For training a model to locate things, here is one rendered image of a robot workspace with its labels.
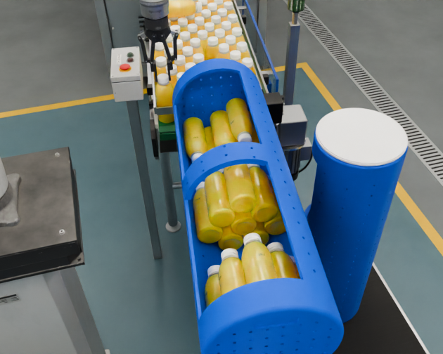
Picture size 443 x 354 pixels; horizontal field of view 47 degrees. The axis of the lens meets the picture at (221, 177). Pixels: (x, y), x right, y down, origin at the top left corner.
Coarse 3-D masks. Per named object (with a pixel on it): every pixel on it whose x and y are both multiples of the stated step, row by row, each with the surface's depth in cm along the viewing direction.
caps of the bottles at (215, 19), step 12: (204, 0) 218; (216, 0) 218; (204, 12) 209; (180, 24) 204; (192, 24) 202; (228, 24) 201; (180, 36) 196; (204, 36) 196; (216, 36) 198; (228, 36) 194; (156, 48) 191
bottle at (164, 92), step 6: (156, 84) 176; (162, 84) 174; (168, 84) 175; (156, 90) 176; (162, 90) 175; (168, 90) 175; (156, 96) 178; (162, 96) 176; (168, 96) 176; (156, 102) 180; (162, 102) 178; (168, 102) 178; (162, 114) 181; (168, 114) 181; (162, 120) 183; (168, 120) 183
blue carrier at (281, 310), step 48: (192, 96) 160; (240, 96) 162; (240, 144) 123; (192, 192) 124; (288, 192) 116; (192, 240) 116; (288, 240) 129; (240, 288) 94; (288, 288) 93; (240, 336) 94; (288, 336) 97; (336, 336) 99
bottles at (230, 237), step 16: (224, 112) 157; (192, 128) 154; (208, 128) 161; (224, 128) 151; (192, 144) 149; (208, 144) 155; (192, 160) 147; (208, 224) 126; (240, 224) 126; (256, 224) 127; (272, 224) 128; (208, 240) 129; (224, 240) 129; (240, 240) 130; (208, 272) 118; (208, 288) 113; (208, 304) 111
